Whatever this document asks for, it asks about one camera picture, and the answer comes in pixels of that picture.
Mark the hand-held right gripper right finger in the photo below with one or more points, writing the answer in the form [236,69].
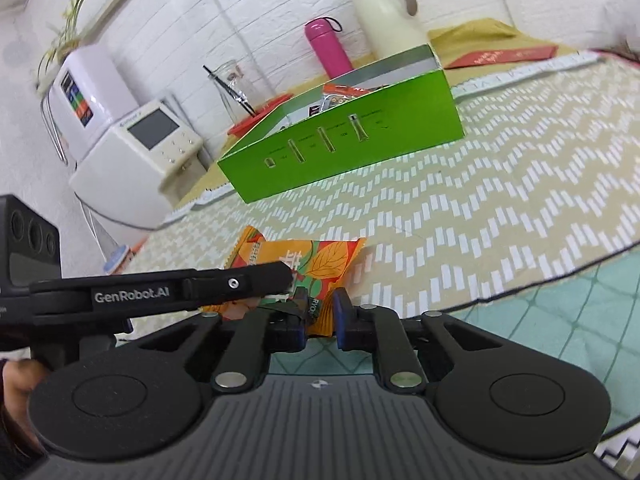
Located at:
[341,320]

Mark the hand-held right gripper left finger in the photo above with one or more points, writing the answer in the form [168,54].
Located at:
[287,332]

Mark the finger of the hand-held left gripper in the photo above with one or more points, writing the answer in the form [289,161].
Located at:
[235,282]

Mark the orange leaf-print snack packet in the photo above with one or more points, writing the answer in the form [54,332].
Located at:
[325,260]

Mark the green cardboard box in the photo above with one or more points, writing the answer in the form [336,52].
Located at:
[390,125]

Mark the person's left hand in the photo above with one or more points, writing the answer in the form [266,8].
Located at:
[17,387]

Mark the small lidded cup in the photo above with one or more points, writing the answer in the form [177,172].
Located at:
[117,259]

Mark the white appliance with screen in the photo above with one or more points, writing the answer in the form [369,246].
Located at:
[130,175]

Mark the red plastic basket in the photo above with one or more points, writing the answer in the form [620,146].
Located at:
[250,122]

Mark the glass jar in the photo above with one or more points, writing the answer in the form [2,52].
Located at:
[235,87]

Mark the black straw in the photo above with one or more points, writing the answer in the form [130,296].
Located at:
[227,87]

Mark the white water purifier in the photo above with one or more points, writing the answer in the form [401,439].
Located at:
[100,85]

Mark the pink bottle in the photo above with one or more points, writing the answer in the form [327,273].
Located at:
[330,52]

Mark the green potted plant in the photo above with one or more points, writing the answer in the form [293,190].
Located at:
[62,35]

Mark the cream thermos jug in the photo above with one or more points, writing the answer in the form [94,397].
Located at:
[385,20]

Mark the red envelope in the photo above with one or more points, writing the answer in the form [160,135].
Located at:
[500,57]

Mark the yellow cloth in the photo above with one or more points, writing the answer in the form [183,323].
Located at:
[480,35]

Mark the white plastic bag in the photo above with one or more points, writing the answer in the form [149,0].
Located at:
[622,20]

